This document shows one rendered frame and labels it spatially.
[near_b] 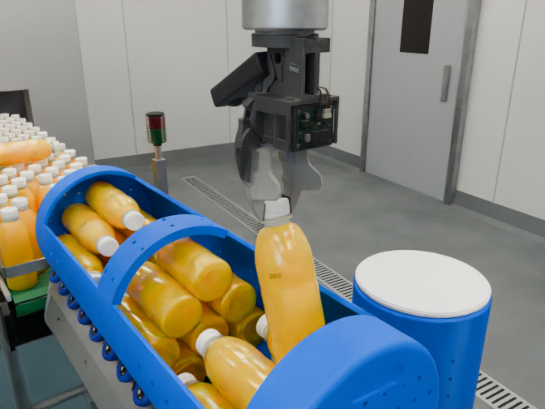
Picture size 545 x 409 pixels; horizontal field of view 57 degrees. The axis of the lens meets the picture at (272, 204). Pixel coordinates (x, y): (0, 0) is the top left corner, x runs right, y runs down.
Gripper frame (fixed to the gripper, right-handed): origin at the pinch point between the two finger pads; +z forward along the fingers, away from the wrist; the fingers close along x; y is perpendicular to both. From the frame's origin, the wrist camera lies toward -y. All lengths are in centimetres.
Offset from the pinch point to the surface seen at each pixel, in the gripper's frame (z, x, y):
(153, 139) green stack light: 17, 33, -109
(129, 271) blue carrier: 15.3, -11.0, -22.1
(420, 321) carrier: 32.3, 36.1, -1.1
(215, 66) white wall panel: 34, 268, -461
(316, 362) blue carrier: 11.2, -5.9, 15.3
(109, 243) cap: 21, -6, -46
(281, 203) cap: -0.8, -0.2, 1.9
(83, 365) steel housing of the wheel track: 48, -14, -47
